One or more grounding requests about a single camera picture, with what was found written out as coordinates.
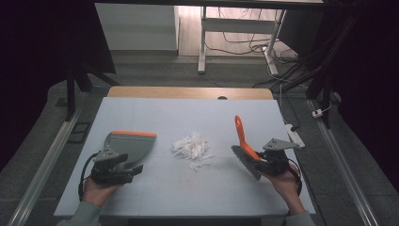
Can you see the white metal desk frame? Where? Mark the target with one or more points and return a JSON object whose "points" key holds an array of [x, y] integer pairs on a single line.
{"points": [[238, 25]]}

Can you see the dark curtain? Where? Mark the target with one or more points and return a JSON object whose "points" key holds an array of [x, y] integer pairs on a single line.
{"points": [[31, 62], [373, 78]]}

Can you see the black floor bracket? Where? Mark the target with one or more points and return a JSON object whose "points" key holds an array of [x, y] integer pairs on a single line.
{"points": [[79, 132]]}

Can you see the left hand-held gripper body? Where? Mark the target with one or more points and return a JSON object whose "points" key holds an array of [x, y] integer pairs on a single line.
{"points": [[106, 171]]}

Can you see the pale blue table board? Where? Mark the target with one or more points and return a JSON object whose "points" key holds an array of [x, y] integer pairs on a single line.
{"points": [[194, 194]]}

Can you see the white power strip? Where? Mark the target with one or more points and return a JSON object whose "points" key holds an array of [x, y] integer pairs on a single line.
{"points": [[295, 136]]}

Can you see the aluminium rail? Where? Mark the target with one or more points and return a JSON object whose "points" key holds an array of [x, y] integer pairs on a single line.
{"points": [[345, 166], [47, 163]]}

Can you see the person's left hand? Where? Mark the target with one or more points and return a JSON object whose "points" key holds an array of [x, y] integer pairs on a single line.
{"points": [[97, 193]]}

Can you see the white cabinet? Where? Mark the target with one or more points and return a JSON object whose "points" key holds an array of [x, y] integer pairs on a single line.
{"points": [[138, 28]]}

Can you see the black metal stand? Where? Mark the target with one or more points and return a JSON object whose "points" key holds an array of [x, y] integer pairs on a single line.
{"points": [[326, 78], [71, 94]]}

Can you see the wooden table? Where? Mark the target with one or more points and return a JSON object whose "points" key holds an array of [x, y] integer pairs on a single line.
{"points": [[175, 92]]}

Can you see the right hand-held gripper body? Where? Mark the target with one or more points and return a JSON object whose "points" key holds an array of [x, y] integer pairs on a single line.
{"points": [[277, 157]]}

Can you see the person's right hand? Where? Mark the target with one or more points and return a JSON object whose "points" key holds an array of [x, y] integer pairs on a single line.
{"points": [[287, 185]]}

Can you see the pile of white paper scraps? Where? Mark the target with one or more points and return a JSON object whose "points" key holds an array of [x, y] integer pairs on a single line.
{"points": [[191, 147]]}

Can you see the grey dustpan with orange edge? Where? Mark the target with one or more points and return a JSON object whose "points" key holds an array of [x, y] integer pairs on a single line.
{"points": [[133, 147]]}

